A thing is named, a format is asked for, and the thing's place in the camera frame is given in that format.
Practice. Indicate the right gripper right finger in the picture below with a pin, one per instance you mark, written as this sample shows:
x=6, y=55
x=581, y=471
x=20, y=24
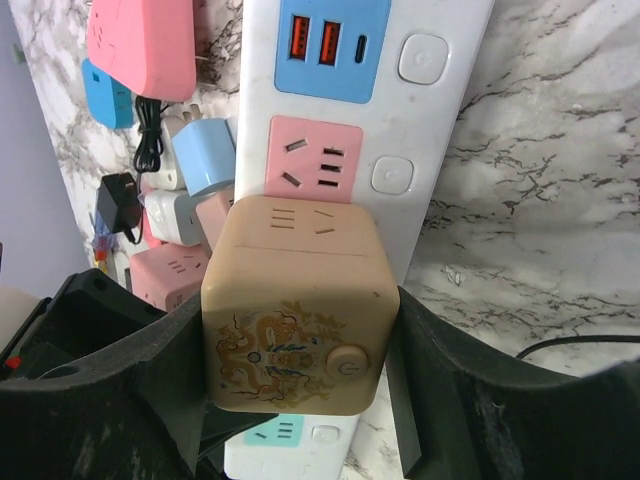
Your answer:
x=464, y=410

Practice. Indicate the blue plug adapter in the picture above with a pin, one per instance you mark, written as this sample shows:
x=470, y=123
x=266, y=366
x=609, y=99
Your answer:
x=109, y=102

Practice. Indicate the orange tan plug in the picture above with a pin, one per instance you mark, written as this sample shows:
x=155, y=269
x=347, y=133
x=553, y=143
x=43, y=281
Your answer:
x=298, y=304

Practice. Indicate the light blue plug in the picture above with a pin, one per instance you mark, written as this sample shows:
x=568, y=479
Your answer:
x=205, y=152

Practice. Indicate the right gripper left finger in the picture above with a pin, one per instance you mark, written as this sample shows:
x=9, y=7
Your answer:
x=98, y=384

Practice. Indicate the pink triangular power strip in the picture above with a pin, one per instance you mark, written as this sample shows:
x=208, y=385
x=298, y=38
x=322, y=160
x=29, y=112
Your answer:
x=146, y=45

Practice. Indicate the pink cube socket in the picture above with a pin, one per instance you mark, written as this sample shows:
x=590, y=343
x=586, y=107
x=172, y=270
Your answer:
x=167, y=275

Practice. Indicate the beige pink USB charger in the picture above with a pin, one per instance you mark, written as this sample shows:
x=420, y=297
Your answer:
x=210, y=215

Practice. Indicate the small black charger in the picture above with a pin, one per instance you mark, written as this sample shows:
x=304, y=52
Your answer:
x=118, y=205

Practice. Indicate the white plug adapter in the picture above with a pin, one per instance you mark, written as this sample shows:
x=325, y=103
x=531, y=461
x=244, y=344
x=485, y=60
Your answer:
x=170, y=216

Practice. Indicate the white power strip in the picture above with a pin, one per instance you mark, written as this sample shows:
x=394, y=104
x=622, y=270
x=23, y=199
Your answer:
x=347, y=102

